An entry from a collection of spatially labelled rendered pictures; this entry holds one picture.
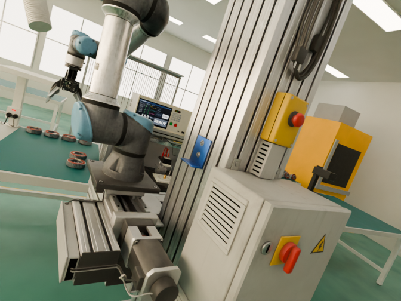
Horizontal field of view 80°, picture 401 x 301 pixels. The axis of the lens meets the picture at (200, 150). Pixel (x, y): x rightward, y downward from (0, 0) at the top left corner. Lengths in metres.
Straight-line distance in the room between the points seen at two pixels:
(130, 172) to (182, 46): 7.81
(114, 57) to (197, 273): 0.65
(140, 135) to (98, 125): 0.14
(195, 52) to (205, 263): 8.28
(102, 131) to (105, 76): 0.16
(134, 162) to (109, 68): 0.32
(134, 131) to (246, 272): 0.55
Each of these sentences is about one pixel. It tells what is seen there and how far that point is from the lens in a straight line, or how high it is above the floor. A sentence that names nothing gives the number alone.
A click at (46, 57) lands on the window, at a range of 8.16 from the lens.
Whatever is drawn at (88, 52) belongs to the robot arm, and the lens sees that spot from 1.17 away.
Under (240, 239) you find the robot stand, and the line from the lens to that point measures 0.53.
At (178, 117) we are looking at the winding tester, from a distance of 1.90.
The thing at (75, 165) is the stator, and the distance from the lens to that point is 1.71.
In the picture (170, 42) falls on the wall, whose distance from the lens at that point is 8.44.
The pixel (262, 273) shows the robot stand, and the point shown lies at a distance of 0.57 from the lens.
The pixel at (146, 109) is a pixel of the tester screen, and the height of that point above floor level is 1.23.
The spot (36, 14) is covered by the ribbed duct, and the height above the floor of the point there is 1.64.
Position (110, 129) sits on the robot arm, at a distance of 0.80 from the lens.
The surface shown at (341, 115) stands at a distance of 5.20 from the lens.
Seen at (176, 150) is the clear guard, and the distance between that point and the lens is 1.67.
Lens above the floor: 1.35
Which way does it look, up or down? 9 degrees down
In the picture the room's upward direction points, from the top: 19 degrees clockwise
